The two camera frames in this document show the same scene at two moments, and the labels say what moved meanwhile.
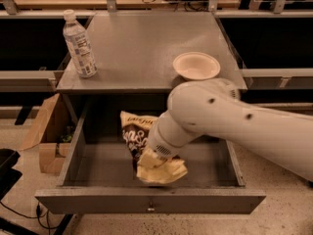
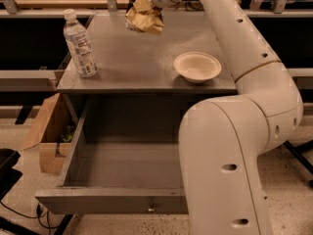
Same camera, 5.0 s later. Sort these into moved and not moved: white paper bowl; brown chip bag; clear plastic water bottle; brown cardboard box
Moved: brown chip bag
Not moved: clear plastic water bottle; white paper bowl; brown cardboard box
